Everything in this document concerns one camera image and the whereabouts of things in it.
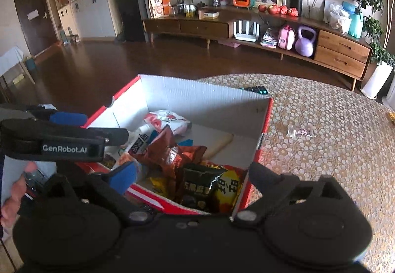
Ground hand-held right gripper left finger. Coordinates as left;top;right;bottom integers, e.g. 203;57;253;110
49;162;153;226

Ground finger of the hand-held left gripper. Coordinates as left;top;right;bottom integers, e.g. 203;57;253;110
82;127;129;148
26;107;87;127

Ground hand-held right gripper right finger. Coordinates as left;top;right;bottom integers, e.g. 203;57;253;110
231;162;338;226

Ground yellow snack packet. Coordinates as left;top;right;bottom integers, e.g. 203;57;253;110
148;177;169;195

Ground red-brown snack packet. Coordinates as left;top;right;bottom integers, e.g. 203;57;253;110
144;125;207;200

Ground white and red snack packet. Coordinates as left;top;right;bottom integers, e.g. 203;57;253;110
144;110;192;135

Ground beige snack stick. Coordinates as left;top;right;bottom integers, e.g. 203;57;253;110
202;133;234;160

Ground dark snack packet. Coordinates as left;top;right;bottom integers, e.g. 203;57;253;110
180;164;228;211

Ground red cardboard box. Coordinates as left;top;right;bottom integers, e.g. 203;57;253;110
82;75;274;222

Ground person's left hand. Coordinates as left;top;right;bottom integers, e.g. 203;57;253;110
1;163;38;228

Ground white tube packet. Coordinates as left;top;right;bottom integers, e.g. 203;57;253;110
125;124;158;155

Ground yellow-orange snack packet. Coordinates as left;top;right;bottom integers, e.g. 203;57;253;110
204;164;248;215

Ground clear candy wrapper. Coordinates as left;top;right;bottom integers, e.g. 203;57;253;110
287;125;316;138

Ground patterned tablecloth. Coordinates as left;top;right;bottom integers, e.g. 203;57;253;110
197;74;395;273

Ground black remote control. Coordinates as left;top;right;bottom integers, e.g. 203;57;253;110
239;86;271;96

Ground dark wooden door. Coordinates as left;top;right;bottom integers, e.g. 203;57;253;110
14;0;50;58

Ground black refrigerator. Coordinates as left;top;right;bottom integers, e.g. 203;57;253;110
116;0;157;42

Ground orange snack boxes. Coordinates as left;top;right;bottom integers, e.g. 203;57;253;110
148;0;172;19

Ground stack of magazines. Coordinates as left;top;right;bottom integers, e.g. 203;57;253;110
261;28;278;49

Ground purple kettlebell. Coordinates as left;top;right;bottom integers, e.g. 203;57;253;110
295;26;318;57

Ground pink toy case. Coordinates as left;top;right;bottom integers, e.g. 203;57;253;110
278;25;296;51

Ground white router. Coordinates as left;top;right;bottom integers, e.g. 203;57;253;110
233;20;260;42

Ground wooden tv cabinet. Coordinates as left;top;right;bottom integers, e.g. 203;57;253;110
142;5;374;91

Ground potted plant in white pot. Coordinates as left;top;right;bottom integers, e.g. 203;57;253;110
352;0;395;100

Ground small cardboard box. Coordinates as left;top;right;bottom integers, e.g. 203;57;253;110
198;8;220;20

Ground black speaker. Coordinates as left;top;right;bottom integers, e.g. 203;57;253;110
289;0;304;16

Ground clear plastic bag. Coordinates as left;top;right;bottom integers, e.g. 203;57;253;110
328;2;353;34

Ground orange tissue box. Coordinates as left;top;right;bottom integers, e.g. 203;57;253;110
232;0;256;9

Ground teal spray bottle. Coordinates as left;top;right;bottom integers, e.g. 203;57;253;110
349;9;364;39

